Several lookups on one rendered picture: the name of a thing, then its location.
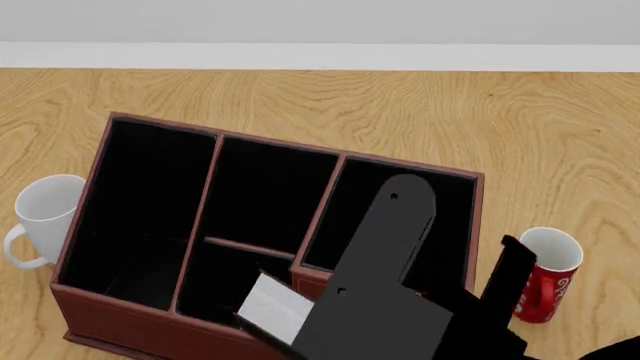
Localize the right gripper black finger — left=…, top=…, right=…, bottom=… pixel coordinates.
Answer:
left=480, top=234, right=539, bottom=330

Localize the brown leather desk caddy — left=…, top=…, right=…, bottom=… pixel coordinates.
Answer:
left=49, top=111, right=485, bottom=360

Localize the red printed mug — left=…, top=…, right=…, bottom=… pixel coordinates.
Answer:
left=511, top=225, right=585, bottom=324

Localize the grey card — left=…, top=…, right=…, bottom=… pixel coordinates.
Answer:
left=233, top=270, right=317, bottom=349

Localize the white ceramic mug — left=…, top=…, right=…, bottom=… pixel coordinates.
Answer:
left=3, top=174, right=88, bottom=270

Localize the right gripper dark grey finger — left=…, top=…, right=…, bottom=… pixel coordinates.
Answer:
left=331, top=173, right=437, bottom=285

